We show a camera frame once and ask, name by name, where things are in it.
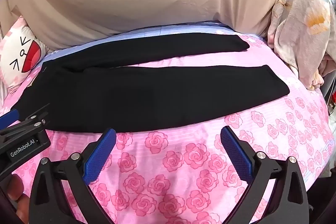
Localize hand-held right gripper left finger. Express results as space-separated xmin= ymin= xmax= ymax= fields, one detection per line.
xmin=28 ymin=128 xmax=117 ymax=224

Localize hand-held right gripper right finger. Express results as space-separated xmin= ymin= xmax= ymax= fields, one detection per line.
xmin=220 ymin=126 xmax=310 ymax=224

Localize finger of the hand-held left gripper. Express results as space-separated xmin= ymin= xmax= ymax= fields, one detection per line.
xmin=0 ymin=103 xmax=51 ymax=142
xmin=0 ymin=108 xmax=21 ymax=127

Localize black pants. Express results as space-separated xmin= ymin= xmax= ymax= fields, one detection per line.
xmin=10 ymin=33 xmax=290 ymax=134

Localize person's left hand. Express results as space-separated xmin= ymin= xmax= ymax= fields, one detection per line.
xmin=5 ymin=174 xmax=30 ymax=224

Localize pink rose bed sheet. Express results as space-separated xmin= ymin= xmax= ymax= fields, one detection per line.
xmin=0 ymin=22 xmax=336 ymax=224

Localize cartoon face pillow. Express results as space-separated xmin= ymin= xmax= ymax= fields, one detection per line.
xmin=0 ymin=17 xmax=50 ymax=93

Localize pale floral blanket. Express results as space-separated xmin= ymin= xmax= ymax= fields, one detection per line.
xmin=266 ymin=0 xmax=336 ymax=88

